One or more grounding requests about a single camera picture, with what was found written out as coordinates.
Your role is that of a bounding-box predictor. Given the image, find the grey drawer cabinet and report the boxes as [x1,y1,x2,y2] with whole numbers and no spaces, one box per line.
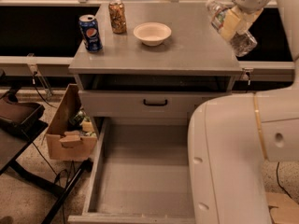
[70,1,240,130]

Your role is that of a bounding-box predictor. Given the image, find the open grey bottom drawer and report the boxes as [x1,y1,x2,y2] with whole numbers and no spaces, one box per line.
[68,119,195,224]

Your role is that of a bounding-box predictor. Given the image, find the black cable on left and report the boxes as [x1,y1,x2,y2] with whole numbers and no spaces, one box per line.
[30,71,58,109]

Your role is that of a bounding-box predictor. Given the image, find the cardboard piece on floor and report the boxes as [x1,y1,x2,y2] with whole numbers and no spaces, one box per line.
[266,192,299,224]

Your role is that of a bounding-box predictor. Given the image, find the clear plastic water bottle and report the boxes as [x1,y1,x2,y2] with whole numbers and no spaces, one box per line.
[206,0,257,57]

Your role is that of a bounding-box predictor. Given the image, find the closed grey drawer black handle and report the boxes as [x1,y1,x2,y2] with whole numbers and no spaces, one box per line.
[78,91,224,119]

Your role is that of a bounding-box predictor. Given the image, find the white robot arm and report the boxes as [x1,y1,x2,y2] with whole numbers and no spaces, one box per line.
[188,0,299,224]

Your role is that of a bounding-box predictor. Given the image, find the blue pepsi can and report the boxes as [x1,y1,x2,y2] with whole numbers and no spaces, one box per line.
[78,14,103,52]

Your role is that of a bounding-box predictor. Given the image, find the black desk with stand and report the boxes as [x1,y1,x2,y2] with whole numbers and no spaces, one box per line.
[0,68,93,224]

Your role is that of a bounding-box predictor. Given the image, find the gold patterned can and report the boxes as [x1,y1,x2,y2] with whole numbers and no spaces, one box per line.
[108,0,127,34]

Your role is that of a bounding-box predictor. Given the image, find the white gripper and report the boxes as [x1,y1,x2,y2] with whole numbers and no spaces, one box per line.
[220,0,270,42]

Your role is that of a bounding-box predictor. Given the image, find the cardboard box with items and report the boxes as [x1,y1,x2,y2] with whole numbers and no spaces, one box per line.
[46,84,96,161]

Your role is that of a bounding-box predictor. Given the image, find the white paper bowl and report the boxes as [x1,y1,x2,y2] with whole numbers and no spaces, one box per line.
[134,22,172,47]

